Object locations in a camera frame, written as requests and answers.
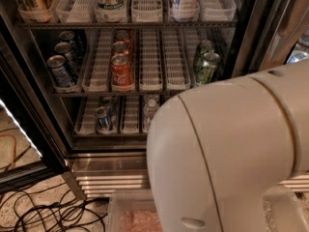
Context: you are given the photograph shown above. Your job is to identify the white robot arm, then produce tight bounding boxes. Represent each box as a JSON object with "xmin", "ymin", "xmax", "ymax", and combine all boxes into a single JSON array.
[{"xmin": 147, "ymin": 61, "xmax": 309, "ymax": 232}]

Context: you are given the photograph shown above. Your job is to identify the clear water bottle middle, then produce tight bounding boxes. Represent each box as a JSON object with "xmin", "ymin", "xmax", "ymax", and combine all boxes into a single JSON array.
[{"xmin": 143, "ymin": 99, "xmax": 159, "ymax": 132}]

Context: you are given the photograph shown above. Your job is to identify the stainless fridge base grille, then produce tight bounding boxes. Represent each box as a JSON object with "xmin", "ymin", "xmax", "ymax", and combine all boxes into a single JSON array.
[{"xmin": 61, "ymin": 152, "xmax": 309, "ymax": 201}]

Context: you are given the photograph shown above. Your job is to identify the open fridge door left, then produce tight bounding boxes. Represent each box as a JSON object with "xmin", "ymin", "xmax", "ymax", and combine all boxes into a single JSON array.
[{"xmin": 0, "ymin": 17, "xmax": 65, "ymax": 194}]

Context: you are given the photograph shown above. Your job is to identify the blue energy can rear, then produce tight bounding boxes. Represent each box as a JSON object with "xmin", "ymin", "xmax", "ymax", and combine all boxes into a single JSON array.
[{"xmin": 101, "ymin": 96, "xmax": 117, "ymax": 122}]

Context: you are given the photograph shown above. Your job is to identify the blue energy can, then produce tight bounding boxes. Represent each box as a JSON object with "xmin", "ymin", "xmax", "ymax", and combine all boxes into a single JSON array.
[
  {"xmin": 96, "ymin": 107, "xmax": 113, "ymax": 131},
  {"xmin": 101, "ymin": 96, "xmax": 117, "ymax": 122}
]

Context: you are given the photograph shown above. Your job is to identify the blue energy can front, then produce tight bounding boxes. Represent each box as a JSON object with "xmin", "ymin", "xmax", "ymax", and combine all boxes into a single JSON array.
[{"xmin": 96, "ymin": 107, "xmax": 113, "ymax": 131}]

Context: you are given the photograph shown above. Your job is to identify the red cola can front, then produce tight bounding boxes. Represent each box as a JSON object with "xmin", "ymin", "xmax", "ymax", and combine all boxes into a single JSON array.
[{"xmin": 111, "ymin": 54, "xmax": 132, "ymax": 92}]

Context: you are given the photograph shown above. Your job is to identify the red cola can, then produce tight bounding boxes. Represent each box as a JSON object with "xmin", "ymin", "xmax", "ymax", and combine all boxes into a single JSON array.
[
  {"xmin": 112, "ymin": 42, "xmax": 129, "ymax": 54},
  {"xmin": 114, "ymin": 30, "xmax": 131, "ymax": 44},
  {"xmin": 111, "ymin": 54, "xmax": 132, "ymax": 92}
]

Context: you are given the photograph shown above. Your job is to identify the red cola can middle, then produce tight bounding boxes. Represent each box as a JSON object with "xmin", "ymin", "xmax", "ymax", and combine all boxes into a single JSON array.
[{"xmin": 112, "ymin": 42, "xmax": 129, "ymax": 54}]

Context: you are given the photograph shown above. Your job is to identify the green soda can front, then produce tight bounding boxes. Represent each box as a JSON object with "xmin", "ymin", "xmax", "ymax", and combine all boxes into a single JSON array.
[{"xmin": 195, "ymin": 52, "xmax": 221, "ymax": 85}]

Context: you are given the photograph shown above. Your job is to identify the green soda can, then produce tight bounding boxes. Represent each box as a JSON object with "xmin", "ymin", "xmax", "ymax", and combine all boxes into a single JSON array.
[
  {"xmin": 193, "ymin": 40, "xmax": 215, "ymax": 73},
  {"xmin": 195, "ymin": 52, "xmax": 221, "ymax": 85}
]

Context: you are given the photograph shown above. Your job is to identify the green soda can rear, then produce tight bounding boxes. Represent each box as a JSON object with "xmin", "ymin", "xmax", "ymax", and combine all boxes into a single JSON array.
[{"xmin": 193, "ymin": 40, "xmax": 215, "ymax": 73}]

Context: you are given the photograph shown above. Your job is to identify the red cola can rear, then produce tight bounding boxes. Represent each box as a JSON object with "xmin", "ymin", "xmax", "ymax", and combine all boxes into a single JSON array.
[{"xmin": 114, "ymin": 30, "xmax": 131, "ymax": 44}]

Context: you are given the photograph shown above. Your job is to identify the blue soda can front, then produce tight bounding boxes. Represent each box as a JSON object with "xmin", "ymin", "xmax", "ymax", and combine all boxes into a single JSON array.
[{"xmin": 47, "ymin": 55, "xmax": 75, "ymax": 88}]

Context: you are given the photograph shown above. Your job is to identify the blue soda can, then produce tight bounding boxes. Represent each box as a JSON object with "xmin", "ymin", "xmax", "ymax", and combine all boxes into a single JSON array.
[
  {"xmin": 47, "ymin": 55, "xmax": 75, "ymax": 88},
  {"xmin": 59, "ymin": 30, "xmax": 84, "ymax": 55},
  {"xmin": 54, "ymin": 42, "xmax": 80, "ymax": 74}
]

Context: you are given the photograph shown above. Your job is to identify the clear bin pink bubble wrap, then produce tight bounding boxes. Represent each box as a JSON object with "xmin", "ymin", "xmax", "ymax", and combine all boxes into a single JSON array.
[{"xmin": 106, "ymin": 189, "xmax": 162, "ymax": 232}]

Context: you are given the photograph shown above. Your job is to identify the blue soda can rear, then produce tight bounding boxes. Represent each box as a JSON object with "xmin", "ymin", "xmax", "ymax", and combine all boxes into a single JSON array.
[{"xmin": 59, "ymin": 30, "xmax": 84, "ymax": 55}]

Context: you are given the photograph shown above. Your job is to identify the blue soda can middle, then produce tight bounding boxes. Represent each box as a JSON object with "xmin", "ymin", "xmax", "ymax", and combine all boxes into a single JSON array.
[{"xmin": 54, "ymin": 42, "xmax": 80, "ymax": 74}]

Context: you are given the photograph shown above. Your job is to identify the silver blue can behind glass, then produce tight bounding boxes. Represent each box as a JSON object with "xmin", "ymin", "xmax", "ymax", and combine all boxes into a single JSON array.
[{"xmin": 287, "ymin": 50, "xmax": 309, "ymax": 64}]

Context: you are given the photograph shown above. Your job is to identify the black floor cables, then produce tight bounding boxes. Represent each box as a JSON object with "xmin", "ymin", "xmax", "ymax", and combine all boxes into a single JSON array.
[{"xmin": 0, "ymin": 180, "xmax": 107, "ymax": 232}]

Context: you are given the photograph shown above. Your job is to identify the orange floor cable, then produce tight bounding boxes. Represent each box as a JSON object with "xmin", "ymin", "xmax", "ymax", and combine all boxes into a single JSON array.
[{"xmin": 0, "ymin": 132, "xmax": 18, "ymax": 174}]

